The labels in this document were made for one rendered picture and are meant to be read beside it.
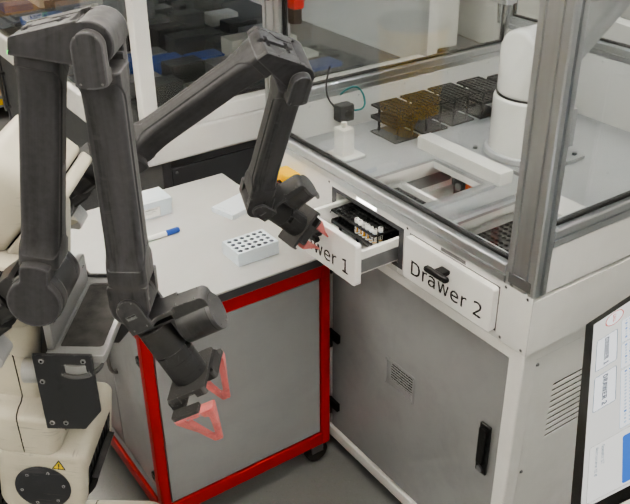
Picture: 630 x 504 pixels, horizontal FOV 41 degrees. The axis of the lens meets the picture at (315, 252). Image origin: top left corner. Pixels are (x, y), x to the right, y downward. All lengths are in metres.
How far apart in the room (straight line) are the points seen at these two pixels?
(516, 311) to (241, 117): 1.32
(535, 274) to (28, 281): 0.98
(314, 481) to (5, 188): 1.59
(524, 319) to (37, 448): 0.98
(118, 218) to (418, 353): 1.17
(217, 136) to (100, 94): 1.69
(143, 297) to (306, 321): 1.16
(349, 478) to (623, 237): 1.19
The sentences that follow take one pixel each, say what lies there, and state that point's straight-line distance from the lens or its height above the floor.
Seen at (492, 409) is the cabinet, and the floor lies 0.60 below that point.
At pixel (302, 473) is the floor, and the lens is 2.68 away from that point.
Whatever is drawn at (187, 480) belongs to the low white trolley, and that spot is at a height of 0.19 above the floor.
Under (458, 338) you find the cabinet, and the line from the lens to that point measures 2.01.
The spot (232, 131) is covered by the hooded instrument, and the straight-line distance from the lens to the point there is 2.79.
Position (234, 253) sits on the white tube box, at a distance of 2.20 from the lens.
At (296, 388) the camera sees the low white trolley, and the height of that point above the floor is 0.34.
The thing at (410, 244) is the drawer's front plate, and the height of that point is 0.92.
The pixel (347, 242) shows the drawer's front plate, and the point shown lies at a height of 0.93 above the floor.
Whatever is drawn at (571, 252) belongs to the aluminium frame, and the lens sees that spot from 1.80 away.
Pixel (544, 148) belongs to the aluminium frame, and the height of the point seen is 1.27.
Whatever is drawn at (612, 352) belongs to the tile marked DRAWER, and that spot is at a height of 1.01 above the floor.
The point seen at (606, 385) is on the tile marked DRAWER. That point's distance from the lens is 1.47.
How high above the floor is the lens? 1.88
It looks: 30 degrees down
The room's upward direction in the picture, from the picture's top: straight up
